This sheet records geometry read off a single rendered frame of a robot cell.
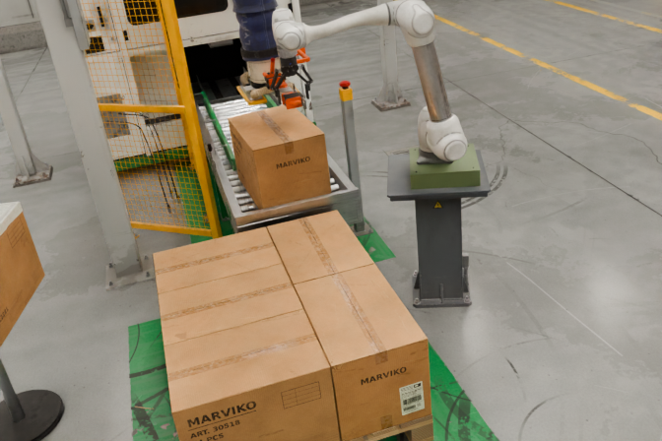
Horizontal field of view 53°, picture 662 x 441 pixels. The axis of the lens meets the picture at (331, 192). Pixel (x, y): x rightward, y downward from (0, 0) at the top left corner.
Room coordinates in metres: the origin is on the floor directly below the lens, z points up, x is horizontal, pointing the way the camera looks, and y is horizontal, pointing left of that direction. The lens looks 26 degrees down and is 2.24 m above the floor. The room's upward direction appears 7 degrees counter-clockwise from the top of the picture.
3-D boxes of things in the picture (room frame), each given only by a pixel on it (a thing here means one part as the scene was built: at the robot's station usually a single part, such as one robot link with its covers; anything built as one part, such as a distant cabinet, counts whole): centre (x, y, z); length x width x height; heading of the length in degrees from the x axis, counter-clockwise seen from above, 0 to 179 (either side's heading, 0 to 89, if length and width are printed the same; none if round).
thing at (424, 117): (3.11, -0.55, 1.00); 0.18 x 0.16 x 0.22; 8
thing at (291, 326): (2.52, 0.32, 0.34); 1.20 x 1.00 x 0.40; 14
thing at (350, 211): (3.24, 0.19, 0.48); 0.70 x 0.03 x 0.15; 104
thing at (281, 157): (3.56, 0.28, 0.75); 0.60 x 0.40 x 0.40; 18
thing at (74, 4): (3.74, 1.25, 1.62); 0.20 x 0.05 x 0.30; 14
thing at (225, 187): (4.30, 0.78, 0.50); 2.31 x 0.05 x 0.19; 14
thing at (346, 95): (3.92, -0.16, 0.50); 0.07 x 0.07 x 1.00; 14
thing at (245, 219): (3.24, 0.19, 0.58); 0.70 x 0.03 x 0.06; 104
